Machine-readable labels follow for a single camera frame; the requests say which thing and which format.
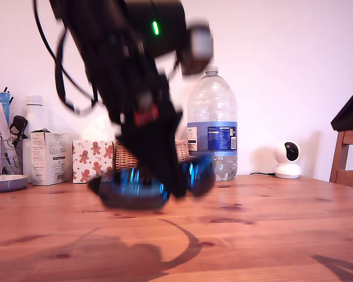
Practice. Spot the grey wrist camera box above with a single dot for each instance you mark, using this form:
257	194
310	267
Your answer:
200	41

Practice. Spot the white bottle with ringed cap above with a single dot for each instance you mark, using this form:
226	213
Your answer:
35	114

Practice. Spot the blue tube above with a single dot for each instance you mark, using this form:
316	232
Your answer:
4	102

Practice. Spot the blue mirrored black sunglasses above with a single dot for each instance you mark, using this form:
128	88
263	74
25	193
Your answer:
129	182

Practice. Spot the grey shallow dish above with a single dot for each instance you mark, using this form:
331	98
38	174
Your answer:
6	183

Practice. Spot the gingerbread print tissue box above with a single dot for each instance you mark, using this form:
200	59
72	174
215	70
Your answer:
91	161

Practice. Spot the white black-striped packet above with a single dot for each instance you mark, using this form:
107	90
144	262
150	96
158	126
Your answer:
1	123

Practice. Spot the black clip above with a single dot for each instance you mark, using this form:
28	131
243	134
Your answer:
17	126

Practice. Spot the large clear water bottle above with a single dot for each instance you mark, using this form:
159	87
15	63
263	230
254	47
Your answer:
220	111

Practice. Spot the white printed carton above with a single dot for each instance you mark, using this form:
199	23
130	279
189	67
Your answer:
50	158

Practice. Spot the small white round camera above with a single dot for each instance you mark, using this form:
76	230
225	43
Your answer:
286	170

